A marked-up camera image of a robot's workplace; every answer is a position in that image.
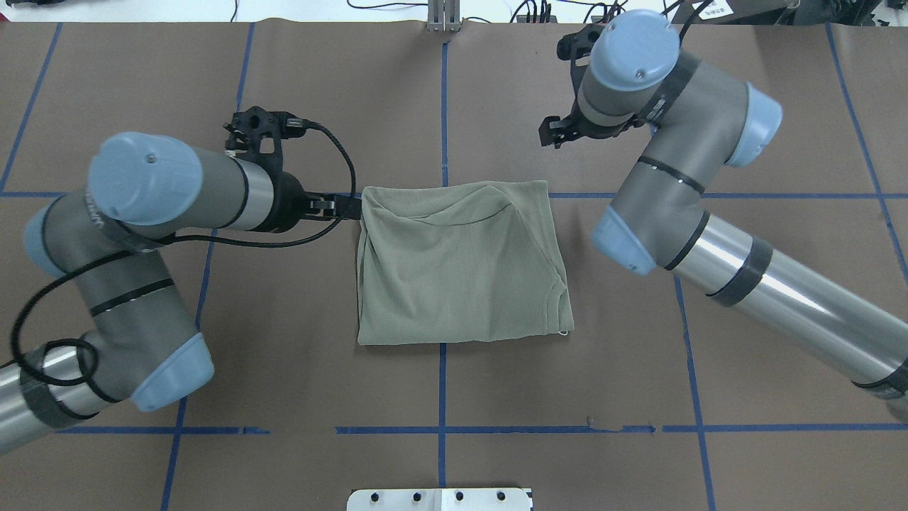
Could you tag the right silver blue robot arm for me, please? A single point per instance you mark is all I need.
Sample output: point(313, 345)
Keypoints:
point(636, 71)

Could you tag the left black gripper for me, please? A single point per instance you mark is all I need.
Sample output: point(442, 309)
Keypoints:
point(287, 204)

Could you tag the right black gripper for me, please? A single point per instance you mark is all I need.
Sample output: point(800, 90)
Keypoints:
point(594, 130)

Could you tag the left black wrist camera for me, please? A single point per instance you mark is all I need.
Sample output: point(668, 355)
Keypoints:
point(255, 136)

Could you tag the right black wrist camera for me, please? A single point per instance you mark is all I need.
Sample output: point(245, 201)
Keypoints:
point(575, 46)

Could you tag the green long-sleeve shirt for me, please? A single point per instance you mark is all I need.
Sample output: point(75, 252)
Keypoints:
point(446, 265)

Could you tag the white camera mast base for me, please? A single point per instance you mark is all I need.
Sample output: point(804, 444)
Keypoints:
point(491, 498)

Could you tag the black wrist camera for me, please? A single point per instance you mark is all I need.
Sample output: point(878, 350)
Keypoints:
point(255, 136)
point(575, 46)

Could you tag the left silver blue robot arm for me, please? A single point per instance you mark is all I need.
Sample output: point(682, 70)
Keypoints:
point(106, 238)

